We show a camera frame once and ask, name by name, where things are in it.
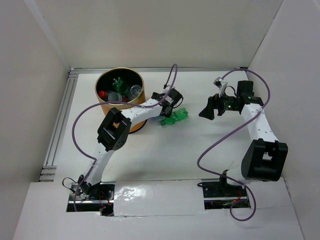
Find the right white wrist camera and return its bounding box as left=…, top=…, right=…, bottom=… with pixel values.
left=213, top=77, right=228, bottom=97

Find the blue label plastic bottle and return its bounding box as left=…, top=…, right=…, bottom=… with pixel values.
left=149, top=117, right=161, bottom=123

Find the orange cylindrical bin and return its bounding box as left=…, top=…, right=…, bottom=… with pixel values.
left=94, top=67, right=146, bottom=135

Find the silver taped front panel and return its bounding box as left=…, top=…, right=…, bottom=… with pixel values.
left=113, top=179, right=206, bottom=217

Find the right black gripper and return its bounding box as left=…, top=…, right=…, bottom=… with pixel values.
left=199, top=88, right=239, bottom=120

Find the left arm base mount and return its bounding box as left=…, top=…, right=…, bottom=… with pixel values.
left=61, top=177, right=115, bottom=217

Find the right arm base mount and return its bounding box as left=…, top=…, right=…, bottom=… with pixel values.
left=197, top=176, right=251, bottom=210

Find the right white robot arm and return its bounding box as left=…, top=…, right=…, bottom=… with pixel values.
left=199, top=78, right=288, bottom=196

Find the red label clear bottle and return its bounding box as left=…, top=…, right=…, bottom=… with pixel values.
left=98, top=90, right=113, bottom=102

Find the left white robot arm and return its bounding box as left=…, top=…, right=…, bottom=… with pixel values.
left=78, top=88, right=183, bottom=200

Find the green plastic bottle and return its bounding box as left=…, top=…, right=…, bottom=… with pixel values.
left=159, top=108, right=189, bottom=126
left=112, top=77, right=130, bottom=97

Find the aluminium frame rail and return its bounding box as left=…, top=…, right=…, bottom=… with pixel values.
left=44, top=67, right=250, bottom=183

